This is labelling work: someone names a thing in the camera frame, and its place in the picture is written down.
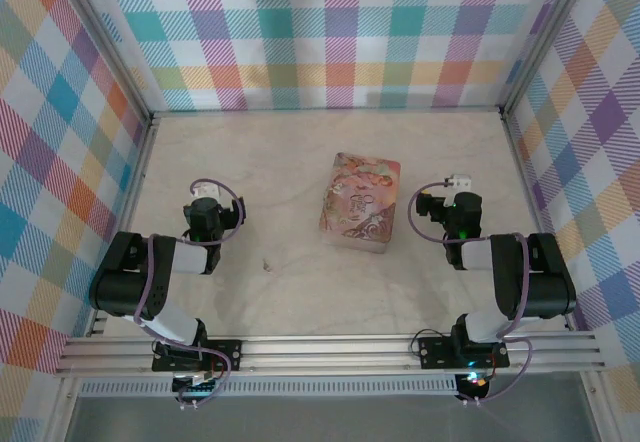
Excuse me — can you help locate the aluminium floor edge rail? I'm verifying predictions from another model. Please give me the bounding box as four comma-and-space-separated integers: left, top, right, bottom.
83, 114, 162, 338
148, 105, 504, 119
499, 110, 577, 333

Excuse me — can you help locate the black orange power connector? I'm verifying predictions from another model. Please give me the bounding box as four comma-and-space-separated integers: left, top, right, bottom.
456, 371, 492, 404

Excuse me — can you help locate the pink decorated tin box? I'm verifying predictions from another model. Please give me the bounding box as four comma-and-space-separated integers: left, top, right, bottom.
318, 150, 403, 255

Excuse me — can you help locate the aluminium corner frame post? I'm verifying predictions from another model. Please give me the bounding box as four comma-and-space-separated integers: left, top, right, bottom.
53, 0, 154, 119
498, 0, 597, 114

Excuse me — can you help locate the long aluminium base rail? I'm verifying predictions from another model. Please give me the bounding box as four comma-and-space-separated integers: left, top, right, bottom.
53, 331, 607, 377

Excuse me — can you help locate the small green circuit board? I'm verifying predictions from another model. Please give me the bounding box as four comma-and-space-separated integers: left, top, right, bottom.
171, 371, 222, 399

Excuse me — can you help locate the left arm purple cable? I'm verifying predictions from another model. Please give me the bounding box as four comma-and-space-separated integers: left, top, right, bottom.
132, 177, 248, 410

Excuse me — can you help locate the slotted grey cable duct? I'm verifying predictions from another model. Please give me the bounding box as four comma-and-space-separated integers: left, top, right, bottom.
78, 378, 460, 399

